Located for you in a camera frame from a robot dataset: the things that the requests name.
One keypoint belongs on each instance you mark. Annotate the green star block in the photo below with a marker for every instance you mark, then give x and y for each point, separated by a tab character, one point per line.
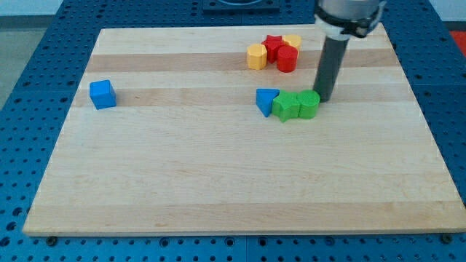
286	106

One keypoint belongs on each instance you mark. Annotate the green cylinder block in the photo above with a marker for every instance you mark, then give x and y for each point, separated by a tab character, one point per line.
309	103

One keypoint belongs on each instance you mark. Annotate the red star block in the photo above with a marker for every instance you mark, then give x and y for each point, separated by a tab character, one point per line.
272	44

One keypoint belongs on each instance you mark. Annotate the blue triangle block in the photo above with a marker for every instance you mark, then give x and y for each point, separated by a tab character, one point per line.
264	99

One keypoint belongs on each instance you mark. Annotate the red cylinder block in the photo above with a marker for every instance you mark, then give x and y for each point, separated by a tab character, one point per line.
287	57

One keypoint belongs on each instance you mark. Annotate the wooden board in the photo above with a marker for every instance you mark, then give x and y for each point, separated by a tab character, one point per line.
186	151

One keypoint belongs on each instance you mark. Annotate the blue cube block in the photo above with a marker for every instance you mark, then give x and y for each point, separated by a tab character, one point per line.
102	94

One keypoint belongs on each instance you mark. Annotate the yellow hexagon block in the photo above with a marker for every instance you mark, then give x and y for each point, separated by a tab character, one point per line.
256	56

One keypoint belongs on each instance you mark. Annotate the yellow cylinder block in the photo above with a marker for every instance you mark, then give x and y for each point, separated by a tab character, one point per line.
293	40

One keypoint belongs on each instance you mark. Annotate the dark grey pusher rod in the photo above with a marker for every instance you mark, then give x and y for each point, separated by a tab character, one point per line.
328	68

